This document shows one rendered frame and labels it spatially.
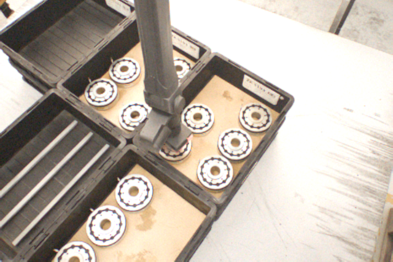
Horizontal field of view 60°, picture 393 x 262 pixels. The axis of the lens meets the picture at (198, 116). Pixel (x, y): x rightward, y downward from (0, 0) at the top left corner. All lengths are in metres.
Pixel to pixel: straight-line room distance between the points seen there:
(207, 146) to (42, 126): 0.51
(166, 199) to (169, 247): 0.13
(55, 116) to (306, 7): 2.02
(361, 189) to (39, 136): 1.03
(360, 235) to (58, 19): 1.26
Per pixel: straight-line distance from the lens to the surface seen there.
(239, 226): 1.11
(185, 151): 1.00
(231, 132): 1.03
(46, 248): 0.96
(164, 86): 0.71
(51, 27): 1.41
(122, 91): 1.16
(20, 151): 1.15
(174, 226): 0.97
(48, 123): 1.16
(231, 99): 1.12
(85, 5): 1.45
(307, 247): 1.14
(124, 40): 1.22
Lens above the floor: 1.78
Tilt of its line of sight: 61 degrees down
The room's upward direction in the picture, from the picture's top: 2 degrees clockwise
